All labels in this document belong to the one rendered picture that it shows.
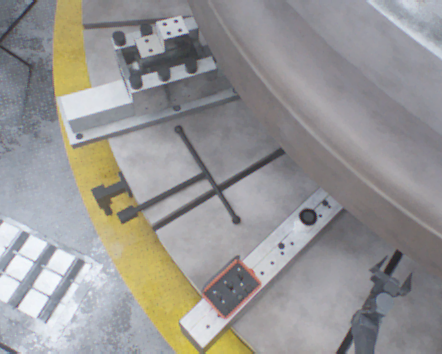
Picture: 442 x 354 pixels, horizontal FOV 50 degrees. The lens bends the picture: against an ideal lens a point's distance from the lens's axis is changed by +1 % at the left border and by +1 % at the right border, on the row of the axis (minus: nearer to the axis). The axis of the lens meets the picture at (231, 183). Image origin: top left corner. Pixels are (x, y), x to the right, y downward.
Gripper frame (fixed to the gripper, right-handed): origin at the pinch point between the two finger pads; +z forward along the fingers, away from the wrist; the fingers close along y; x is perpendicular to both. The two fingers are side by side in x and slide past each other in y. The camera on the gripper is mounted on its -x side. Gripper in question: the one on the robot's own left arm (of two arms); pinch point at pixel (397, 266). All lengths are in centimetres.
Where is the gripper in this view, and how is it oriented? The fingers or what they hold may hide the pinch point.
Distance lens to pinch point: 177.6
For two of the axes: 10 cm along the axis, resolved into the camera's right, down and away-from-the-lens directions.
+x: -0.6, 4.0, 9.1
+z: 6.1, -7.1, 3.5
